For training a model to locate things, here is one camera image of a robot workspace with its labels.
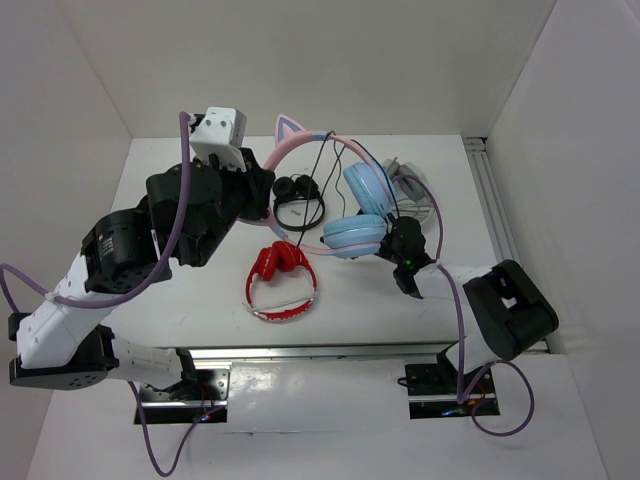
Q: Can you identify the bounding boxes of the aluminium rail front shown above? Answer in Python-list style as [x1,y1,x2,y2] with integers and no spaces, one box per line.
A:
[188,342,446,363]

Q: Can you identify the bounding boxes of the aluminium rail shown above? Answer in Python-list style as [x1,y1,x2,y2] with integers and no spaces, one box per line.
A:
[188,342,446,363]
[463,138,559,360]

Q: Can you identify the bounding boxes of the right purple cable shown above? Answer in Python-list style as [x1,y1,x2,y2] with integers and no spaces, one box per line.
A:
[394,172,535,438]

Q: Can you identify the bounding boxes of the pink blue cat-ear headphones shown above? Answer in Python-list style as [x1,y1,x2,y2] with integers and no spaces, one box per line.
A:
[245,114,395,259]

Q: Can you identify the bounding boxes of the black small headphones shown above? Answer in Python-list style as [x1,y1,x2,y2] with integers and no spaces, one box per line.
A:
[272,174,326,233]

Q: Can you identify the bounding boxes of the white grey headphones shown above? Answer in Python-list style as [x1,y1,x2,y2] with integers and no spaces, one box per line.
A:
[382,157,434,224]

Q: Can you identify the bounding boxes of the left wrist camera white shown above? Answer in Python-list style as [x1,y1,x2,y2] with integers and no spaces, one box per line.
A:
[189,107,247,172]

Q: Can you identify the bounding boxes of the purple cable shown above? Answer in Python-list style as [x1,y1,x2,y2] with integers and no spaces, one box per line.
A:
[394,172,535,438]
[0,111,211,477]

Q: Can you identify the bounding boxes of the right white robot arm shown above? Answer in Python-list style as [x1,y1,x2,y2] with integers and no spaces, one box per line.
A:
[378,217,559,399]

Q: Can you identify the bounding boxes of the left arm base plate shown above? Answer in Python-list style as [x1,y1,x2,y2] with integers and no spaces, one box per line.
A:
[138,362,231,425]

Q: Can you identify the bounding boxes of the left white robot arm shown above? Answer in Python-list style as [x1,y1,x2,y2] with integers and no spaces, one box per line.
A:
[8,148,275,399]

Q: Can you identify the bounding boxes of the red headphones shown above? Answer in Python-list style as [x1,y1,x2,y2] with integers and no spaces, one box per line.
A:
[244,240,318,323]

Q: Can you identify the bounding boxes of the aluminium rail right side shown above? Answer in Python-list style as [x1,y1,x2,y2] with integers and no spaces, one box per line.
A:
[463,138,559,360]

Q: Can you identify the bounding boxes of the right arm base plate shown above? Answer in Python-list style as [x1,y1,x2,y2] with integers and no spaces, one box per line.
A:
[397,363,500,420]

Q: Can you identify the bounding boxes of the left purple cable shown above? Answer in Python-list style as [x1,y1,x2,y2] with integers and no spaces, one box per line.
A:
[0,111,211,477]

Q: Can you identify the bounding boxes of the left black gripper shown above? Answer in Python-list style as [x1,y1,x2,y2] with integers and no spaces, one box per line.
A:
[187,146,276,268]

